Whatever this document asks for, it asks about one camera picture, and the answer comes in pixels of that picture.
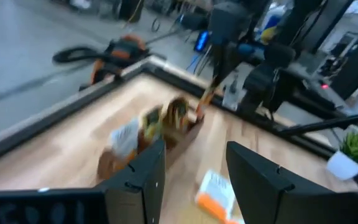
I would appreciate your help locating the white and orange tea packet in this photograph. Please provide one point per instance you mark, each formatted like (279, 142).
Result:
(124, 138)
(216, 193)

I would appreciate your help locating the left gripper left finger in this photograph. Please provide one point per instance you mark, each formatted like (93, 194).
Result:
(129, 202)

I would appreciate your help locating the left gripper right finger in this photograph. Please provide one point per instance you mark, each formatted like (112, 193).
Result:
(275, 202)

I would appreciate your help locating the black aluminium table frame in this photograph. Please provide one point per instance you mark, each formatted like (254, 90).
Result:
(57, 117)

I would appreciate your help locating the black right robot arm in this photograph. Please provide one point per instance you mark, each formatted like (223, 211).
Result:
(269, 81)

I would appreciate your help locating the small potted green plant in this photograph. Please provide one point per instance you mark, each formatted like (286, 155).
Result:
(357, 149)

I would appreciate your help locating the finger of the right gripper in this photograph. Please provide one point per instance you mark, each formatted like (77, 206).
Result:
(217, 65)
(226, 62)

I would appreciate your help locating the orange shop vacuum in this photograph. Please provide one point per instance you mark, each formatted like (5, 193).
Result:
(73, 53)
(123, 53)

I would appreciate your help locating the green and yellow tea packet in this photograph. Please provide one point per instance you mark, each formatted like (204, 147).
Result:
(152, 123)

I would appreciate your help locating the wooden tea organizer box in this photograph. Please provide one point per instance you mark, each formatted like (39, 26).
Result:
(182, 143)

